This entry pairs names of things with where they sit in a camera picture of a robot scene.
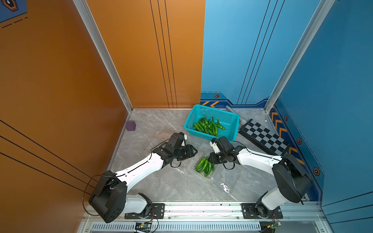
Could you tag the green circuit board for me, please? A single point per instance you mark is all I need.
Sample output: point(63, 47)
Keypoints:
point(143, 227)

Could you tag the aluminium corner post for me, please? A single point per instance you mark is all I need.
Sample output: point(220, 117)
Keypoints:
point(94, 32)
point(314, 24)

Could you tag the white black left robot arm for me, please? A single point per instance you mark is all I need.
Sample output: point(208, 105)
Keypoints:
point(110, 197)

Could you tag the aluminium corner post right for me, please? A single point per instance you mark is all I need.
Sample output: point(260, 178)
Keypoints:
point(314, 24)

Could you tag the clear pepper container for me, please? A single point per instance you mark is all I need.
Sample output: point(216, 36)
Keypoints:
point(223, 179)

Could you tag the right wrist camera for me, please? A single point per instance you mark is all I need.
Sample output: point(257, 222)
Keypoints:
point(215, 147)

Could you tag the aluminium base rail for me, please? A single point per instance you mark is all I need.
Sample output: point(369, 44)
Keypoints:
point(215, 217)

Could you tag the small green pepper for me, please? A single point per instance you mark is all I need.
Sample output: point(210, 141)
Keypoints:
point(201, 166)
point(219, 125)
point(205, 166)
point(209, 168)

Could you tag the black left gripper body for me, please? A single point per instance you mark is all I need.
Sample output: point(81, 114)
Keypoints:
point(183, 153)

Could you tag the purple embossed cube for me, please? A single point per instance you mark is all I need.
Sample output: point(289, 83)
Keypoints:
point(130, 126)

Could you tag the black white chessboard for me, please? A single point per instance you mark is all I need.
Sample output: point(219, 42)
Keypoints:
point(263, 138)

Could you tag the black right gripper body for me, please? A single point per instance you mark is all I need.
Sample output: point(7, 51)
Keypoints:
point(218, 158)

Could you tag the small circuit board right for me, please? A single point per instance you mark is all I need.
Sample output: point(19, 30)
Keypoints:
point(275, 224)

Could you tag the teal plastic mesh basket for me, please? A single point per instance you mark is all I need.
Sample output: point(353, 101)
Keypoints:
point(201, 123)

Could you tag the aluminium corner post left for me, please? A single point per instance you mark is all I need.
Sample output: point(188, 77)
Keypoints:
point(94, 32)

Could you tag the grey cylinder rod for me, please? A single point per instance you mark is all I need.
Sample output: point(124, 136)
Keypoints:
point(242, 121)

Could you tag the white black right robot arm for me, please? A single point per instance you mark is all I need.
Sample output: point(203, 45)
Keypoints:
point(292, 179)

